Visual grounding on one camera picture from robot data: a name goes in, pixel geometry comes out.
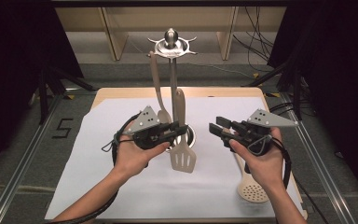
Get black curtain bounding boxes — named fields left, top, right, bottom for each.
left=266, top=5, right=358, bottom=208
left=0, top=5, right=86, bottom=180

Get bundle of black floor cables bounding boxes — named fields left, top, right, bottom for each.
left=232, top=7, right=278, bottom=73

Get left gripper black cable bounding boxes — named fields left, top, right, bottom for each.
left=45, top=111, right=143, bottom=224

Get beige spoon with wooden handle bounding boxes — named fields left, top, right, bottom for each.
left=148, top=50, right=172, bottom=125

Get light wooden shelf unit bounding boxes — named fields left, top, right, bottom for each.
left=55, top=7, right=287, bottom=62

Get steel utensil rack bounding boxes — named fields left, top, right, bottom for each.
left=147, top=27, right=199, bottom=154

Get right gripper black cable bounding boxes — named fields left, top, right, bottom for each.
left=268, top=135, right=330, bottom=224

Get person's right hand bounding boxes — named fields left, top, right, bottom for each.
left=228, top=126, right=285, bottom=191

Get black tripod stand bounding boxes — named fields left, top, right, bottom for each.
left=244, top=61, right=305, bottom=121
left=36, top=65, right=98, bottom=126

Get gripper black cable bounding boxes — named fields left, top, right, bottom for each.
left=268, top=135, right=330, bottom=224
left=45, top=111, right=143, bottom=224

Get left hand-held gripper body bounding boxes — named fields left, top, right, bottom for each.
left=124, top=105, right=172, bottom=151

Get black cables beside table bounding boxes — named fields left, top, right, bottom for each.
left=268, top=100, right=317, bottom=121

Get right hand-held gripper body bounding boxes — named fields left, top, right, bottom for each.
left=228, top=108, right=299, bottom=157

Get thin white floor cable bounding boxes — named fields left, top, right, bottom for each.
left=185, top=61, right=254, bottom=79

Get beige perforated skimmer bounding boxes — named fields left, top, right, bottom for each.
left=233, top=151, right=270, bottom=203

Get beige slotted spatula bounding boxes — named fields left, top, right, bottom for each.
left=169, top=88, right=198, bottom=175

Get white paper sheet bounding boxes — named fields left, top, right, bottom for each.
left=44, top=96, right=306, bottom=220

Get person's left hand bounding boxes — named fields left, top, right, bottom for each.
left=113, top=125, right=172, bottom=180

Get metal floor rail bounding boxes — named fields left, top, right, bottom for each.
left=0, top=92, right=63, bottom=224
left=280, top=92, right=356, bottom=224

